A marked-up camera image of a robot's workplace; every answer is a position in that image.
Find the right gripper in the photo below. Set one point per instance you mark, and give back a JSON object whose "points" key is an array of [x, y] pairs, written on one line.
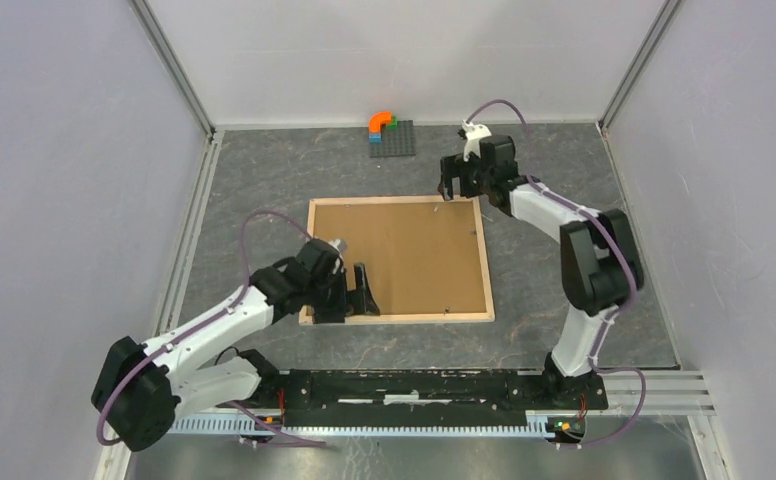
{"points": [[455, 167]]}

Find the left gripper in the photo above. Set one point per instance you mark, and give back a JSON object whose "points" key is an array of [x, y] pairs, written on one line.
{"points": [[350, 302]]}

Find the wooden picture frame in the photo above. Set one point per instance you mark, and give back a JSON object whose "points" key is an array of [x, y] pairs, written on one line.
{"points": [[487, 265]]}

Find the brown cardboard backing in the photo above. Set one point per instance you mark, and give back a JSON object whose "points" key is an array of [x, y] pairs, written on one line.
{"points": [[414, 252]]}

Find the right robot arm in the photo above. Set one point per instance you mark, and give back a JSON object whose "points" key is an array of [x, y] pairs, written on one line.
{"points": [[600, 265]]}

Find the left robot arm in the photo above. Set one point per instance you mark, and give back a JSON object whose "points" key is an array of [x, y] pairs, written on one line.
{"points": [[143, 388]]}

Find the grey lego baseplate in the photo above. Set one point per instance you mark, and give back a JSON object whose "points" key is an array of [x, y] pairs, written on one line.
{"points": [[399, 141]]}

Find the orange curved lego brick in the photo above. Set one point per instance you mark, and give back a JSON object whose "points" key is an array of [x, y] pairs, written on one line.
{"points": [[378, 121]]}

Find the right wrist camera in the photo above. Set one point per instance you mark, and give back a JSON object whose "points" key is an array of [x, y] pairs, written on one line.
{"points": [[472, 133]]}

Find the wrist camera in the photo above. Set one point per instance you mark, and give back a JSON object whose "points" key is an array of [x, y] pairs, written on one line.
{"points": [[472, 133], [339, 245]]}

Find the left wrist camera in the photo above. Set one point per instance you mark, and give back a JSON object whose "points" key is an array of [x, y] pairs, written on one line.
{"points": [[339, 245]]}

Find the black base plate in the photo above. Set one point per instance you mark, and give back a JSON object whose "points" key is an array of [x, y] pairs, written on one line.
{"points": [[422, 398]]}

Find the aluminium rail frame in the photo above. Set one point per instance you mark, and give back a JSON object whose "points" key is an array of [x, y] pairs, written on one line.
{"points": [[631, 394]]}

